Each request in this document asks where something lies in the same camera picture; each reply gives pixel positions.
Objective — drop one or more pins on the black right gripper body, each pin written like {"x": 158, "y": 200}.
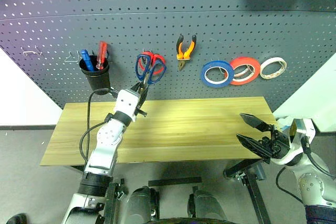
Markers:
{"x": 277, "y": 145}

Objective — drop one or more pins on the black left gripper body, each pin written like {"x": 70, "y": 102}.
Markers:
{"x": 140, "y": 104}

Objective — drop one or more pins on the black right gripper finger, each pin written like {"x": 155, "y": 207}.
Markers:
{"x": 253, "y": 145}
{"x": 258, "y": 124}

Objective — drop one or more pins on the orange black pliers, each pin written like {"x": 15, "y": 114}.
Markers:
{"x": 187, "y": 51}

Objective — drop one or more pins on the blue tape roll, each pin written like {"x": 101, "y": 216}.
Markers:
{"x": 218, "y": 63}

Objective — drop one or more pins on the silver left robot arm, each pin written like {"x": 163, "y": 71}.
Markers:
{"x": 105, "y": 142}

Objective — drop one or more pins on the silver scissors pegboard hook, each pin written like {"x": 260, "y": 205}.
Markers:
{"x": 147, "y": 50}

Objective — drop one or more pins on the red tape roll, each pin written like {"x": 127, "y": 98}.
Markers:
{"x": 245, "y": 60}

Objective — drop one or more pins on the silver tape pegboard hook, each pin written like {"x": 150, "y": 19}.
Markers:
{"x": 221, "y": 69}

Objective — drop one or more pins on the white tape roll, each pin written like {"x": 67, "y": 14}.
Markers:
{"x": 273, "y": 59}

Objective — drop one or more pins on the dark grey pegboard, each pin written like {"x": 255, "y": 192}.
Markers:
{"x": 170, "y": 19}

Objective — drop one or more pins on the black cup holder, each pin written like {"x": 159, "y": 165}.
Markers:
{"x": 98, "y": 79}

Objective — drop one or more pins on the silver right robot thigh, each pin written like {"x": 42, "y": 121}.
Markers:
{"x": 207, "y": 204}

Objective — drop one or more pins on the silver robot thigh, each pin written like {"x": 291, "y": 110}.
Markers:
{"x": 139, "y": 203}
{"x": 207, "y": 204}

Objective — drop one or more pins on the black table crossbar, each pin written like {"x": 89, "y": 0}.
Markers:
{"x": 174, "y": 181}

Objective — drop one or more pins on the silver left robot thigh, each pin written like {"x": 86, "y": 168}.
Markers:
{"x": 139, "y": 203}

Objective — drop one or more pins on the dark rounded robot torso edge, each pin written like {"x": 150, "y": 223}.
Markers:
{"x": 183, "y": 221}

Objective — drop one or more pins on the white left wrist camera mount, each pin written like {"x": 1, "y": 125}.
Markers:
{"x": 126, "y": 103}

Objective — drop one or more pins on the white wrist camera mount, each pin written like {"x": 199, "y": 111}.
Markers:
{"x": 296, "y": 150}
{"x": 126, "y": 103}

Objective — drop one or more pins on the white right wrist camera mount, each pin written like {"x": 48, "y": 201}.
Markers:
{"x": 296, "y": 150}

